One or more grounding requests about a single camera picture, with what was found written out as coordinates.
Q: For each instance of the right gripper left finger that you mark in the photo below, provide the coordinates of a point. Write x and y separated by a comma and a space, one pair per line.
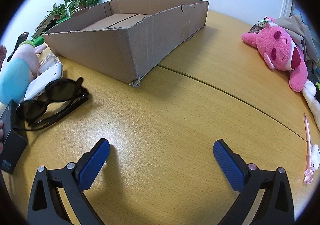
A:
45, 204

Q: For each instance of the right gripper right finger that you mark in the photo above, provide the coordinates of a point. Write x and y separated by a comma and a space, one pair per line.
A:
276, 206

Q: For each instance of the black product box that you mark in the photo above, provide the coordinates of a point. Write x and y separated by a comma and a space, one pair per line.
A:
14, 140

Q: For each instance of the black sunglasses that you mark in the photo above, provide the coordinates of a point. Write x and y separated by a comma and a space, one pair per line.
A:
68, 91

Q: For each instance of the blue pink pig plush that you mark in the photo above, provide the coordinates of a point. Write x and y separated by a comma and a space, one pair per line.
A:
20, 72

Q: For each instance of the white rectangular device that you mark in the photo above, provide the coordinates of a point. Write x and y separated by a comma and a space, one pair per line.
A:
51, 69

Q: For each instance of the person's left hand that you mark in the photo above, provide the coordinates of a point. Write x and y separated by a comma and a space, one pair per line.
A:
3, 53

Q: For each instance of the pink pen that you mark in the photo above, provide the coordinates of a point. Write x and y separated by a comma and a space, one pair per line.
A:
308, 173

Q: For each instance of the small white earbud case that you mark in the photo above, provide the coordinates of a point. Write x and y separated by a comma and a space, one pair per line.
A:
315, 157

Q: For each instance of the white panda plush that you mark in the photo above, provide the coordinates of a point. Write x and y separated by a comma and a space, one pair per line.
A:
311, 95

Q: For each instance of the pink bear plush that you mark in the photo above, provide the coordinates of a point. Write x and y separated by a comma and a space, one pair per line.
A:
279, 51

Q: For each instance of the small cardboard box on side table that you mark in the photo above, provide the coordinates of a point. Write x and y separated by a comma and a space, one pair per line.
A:
48, 22

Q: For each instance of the beige folded garment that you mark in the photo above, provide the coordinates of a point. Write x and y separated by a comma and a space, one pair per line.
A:
301, 35

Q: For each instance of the open cardboard tray box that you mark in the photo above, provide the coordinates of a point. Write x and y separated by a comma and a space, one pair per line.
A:
126, 39

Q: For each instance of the small potted green plant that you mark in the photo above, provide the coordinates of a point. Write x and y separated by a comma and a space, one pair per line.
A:
59, 12

